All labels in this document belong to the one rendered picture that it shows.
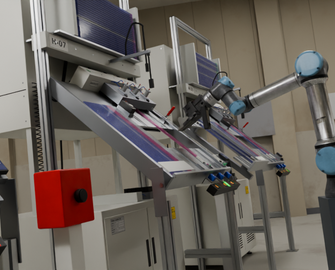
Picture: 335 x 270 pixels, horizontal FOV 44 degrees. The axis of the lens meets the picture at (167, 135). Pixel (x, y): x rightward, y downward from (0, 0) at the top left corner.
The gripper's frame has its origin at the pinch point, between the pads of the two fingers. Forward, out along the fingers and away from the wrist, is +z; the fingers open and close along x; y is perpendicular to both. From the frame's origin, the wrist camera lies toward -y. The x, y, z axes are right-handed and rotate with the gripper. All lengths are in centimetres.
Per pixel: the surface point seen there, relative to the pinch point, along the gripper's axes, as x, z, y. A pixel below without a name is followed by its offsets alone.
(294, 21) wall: -386, -104, 132
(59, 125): 42, 34, 29
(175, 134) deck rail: -8.0, 6.4, 3.2
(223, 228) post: -34, 26, -49
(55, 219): 104, 12, -28
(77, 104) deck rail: 60, 10, 19
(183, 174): 50, -6, -30
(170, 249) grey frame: 64, 9, -50
